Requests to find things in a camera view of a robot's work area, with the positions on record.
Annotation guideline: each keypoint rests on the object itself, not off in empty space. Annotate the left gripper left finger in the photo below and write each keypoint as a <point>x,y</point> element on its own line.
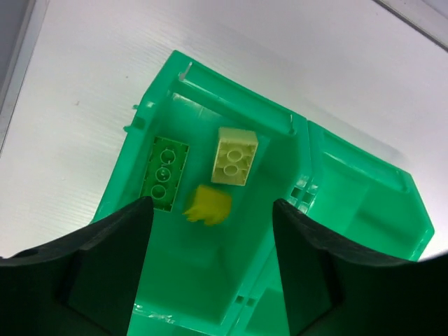
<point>84,283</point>

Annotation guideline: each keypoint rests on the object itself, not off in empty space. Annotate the pale yellow-green lego brick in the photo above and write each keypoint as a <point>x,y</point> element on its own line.
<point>234,157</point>

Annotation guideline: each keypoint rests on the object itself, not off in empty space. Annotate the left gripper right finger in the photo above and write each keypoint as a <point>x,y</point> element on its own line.
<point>335,286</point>

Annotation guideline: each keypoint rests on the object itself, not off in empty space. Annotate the green four-compartment sorting tray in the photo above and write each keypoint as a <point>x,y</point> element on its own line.
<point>224,279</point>

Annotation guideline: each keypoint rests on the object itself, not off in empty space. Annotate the lime green square lego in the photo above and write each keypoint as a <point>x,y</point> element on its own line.
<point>207,204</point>

